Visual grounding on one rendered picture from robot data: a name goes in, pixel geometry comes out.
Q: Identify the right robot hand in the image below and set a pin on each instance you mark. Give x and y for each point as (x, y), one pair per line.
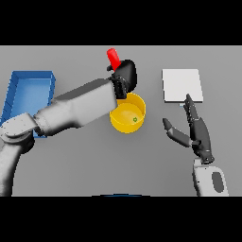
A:
(199, 132)

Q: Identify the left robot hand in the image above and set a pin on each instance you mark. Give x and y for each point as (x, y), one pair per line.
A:
(126, 75)

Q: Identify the red beaker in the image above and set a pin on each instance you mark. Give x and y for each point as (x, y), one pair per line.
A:
(113, 58)

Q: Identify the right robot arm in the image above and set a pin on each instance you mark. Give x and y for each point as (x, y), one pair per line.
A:
(206, 181)

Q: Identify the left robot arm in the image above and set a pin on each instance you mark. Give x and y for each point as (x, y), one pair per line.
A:
(78, 108)

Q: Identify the yellow bowl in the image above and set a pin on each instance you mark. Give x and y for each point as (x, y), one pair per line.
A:
(127, 118)

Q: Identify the green nut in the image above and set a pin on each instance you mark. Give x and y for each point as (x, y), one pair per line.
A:
(135, 119)

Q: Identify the pale square scale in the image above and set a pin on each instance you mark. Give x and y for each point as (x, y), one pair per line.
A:
(182, 85)

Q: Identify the blue tray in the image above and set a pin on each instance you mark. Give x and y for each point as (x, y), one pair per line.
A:
(26, 94)

